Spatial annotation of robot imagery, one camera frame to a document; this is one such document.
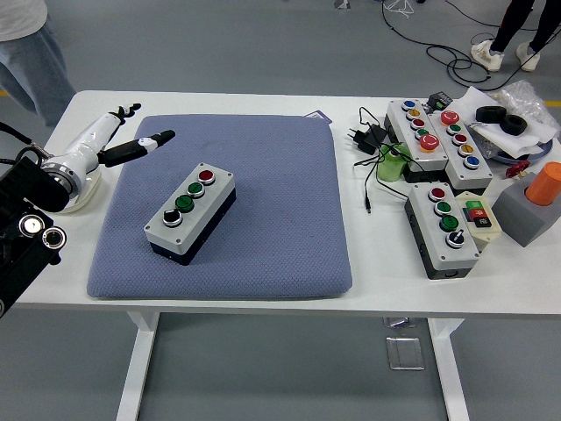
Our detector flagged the green plastic roll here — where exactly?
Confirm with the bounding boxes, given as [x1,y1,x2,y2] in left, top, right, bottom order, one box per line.
[376,142,413,182]

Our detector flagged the white table leg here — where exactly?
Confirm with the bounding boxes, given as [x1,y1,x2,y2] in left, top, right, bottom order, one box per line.
[427,318,471,421]
[116,311,161,421]

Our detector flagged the small black terminal module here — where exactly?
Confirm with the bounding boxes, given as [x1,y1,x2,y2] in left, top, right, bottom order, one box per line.
[427,90,455,111]

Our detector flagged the black power adapter plug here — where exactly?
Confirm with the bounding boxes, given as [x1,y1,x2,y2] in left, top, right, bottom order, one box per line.
[347,124,389,155]

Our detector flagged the orange cylinder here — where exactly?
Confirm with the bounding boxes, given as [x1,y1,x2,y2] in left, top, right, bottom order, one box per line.
[525,161,561,208]

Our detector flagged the purple and white card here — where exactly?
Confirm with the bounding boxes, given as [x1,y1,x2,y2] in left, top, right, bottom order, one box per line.
[304,109,334,125]

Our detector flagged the cream three-button switch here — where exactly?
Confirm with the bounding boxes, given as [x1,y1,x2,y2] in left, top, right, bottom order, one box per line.
[454,191,503,241]

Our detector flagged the five-button box, red mushroom stop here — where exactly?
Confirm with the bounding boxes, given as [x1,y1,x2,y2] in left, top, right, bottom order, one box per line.
[427,109,494,192]

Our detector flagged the clear bubble wrap bag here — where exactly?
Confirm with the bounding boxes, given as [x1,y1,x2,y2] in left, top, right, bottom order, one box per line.
[497,79,561,141]

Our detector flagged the red valve knob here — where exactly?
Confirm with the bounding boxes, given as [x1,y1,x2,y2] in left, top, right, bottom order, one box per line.
[505,160,531,179]

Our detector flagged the round blue-rimmed plate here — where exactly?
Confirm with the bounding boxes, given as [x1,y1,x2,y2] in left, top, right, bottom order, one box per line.
[475,131,557,167]

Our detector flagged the black floor cables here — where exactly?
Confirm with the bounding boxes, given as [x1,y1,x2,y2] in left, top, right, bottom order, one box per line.
[380,0,561,89]

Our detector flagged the white floor cable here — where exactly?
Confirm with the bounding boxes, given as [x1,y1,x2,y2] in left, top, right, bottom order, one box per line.
[384,0,415,21]

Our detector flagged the black foam ring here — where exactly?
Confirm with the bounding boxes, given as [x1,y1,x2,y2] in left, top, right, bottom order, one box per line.
[501,113,529,137]
[475,104,508,125]

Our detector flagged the grey four-button control box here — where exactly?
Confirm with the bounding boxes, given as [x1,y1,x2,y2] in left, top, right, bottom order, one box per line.
[143,162,238,267]

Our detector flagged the person in jeans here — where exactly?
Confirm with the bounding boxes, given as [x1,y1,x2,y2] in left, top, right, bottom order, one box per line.
[0,0,78,128]

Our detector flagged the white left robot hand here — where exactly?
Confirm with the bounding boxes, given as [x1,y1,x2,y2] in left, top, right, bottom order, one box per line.
[41,103,177,182]

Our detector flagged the grey four-button box, blue selector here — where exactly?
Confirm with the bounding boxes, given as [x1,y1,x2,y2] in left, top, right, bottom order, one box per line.
[403,182,481,281]

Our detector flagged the white paper sheet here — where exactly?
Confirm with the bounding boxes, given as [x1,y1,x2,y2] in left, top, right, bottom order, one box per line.
[446,85,558,158]

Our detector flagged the blue-grey fabric mat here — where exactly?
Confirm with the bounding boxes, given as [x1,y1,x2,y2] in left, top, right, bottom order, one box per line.
[86,113,354,302]

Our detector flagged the person in black trousers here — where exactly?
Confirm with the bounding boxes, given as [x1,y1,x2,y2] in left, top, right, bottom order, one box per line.
[471,0,561,74]

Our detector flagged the five-button box, orange-ringed stop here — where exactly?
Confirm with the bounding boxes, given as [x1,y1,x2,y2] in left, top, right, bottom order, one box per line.
[384,98,450,183]

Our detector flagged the metal floor socket plate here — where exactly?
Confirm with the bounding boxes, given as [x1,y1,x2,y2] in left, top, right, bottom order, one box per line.
[385,335,426,372]

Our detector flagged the grey block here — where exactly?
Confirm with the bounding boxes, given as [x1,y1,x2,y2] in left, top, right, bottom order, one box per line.
[491,171,561,249]

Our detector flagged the black adapter cord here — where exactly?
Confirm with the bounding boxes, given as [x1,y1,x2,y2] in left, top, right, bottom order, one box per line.
[352,106,411,216]

